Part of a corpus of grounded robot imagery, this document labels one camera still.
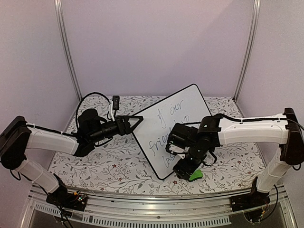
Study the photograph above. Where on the floral patterned table mat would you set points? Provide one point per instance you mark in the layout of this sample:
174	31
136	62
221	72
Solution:
121	167

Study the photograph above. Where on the white whiteboard black frame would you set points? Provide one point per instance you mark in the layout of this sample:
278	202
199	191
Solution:
185	106

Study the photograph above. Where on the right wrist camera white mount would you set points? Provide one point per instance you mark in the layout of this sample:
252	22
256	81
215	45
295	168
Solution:
176	151

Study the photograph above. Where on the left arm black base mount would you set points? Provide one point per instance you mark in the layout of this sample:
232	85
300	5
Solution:
64	199

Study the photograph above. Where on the aluminium frame post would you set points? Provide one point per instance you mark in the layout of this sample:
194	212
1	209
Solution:
249	48
66	48

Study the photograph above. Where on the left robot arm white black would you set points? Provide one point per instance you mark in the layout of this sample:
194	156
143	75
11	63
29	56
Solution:
20	136

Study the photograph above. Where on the right aluminium frame post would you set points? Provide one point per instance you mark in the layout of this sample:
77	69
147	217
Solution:
249	48

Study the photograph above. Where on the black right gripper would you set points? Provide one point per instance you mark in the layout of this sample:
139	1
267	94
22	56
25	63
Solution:
177	169

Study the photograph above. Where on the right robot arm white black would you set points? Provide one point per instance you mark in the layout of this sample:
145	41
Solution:
282	129

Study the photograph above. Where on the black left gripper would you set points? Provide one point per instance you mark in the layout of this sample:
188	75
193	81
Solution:
124	128

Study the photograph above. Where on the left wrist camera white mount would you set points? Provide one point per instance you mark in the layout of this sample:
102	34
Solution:
113	107

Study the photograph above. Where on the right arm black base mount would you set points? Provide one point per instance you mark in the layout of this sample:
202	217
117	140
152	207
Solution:
248	201

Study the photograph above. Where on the left aluminium frame post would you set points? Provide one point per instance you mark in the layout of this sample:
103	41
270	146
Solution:
66	48

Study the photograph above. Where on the front aluminium rail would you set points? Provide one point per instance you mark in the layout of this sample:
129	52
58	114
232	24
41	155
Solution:
114	210

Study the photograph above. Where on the green black whiteboard eraser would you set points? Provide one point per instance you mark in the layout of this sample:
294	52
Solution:
197	174

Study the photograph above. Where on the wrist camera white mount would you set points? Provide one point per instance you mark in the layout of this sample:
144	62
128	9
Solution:
113	107
176	151

